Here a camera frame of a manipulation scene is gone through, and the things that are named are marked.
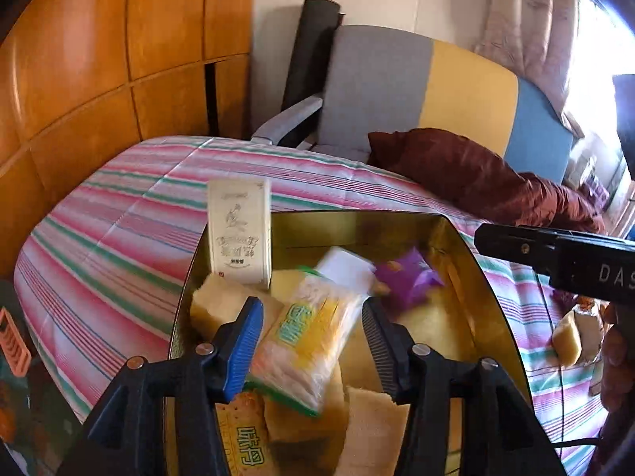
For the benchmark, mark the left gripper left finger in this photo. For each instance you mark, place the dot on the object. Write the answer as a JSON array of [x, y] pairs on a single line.
[[235, 350]]

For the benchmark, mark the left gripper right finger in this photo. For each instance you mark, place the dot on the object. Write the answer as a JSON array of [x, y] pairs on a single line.
[[390, 345]]

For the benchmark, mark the green yellow cracker pack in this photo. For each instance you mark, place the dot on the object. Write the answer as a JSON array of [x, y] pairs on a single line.
[[294, 361]]

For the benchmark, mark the purple snack packet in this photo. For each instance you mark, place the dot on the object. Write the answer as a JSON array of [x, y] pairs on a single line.
[[405, 282]]

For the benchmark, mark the white text box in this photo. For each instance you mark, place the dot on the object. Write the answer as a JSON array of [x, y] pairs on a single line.
[[347, 270]]

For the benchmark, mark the right hand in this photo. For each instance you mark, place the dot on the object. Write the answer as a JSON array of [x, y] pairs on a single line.
[[618, 371]]

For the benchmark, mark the yellow sponge cake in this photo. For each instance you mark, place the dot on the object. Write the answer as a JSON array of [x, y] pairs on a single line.
[[219, 300]]

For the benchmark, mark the biscuit pack green text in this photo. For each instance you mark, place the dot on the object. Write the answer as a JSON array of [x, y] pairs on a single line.
[[245, 437]]

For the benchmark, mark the gold tin box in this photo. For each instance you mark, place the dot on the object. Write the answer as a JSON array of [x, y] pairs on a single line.
[[470, 409]]

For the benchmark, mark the small cream box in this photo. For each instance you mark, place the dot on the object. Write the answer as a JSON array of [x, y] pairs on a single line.
[[239, 229]]

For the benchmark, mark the striped bed sheet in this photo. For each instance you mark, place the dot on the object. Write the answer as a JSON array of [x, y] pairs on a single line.
[[99, 278]]

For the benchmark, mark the floral curtain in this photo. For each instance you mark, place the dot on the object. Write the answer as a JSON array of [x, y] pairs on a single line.
[[534, 39]]

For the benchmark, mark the grey yellow blue chair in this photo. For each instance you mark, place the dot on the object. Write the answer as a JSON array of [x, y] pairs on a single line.
[[384, 79]]

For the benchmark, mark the orange wooden wardrobe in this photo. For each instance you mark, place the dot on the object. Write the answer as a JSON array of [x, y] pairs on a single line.
[[82, 80]]

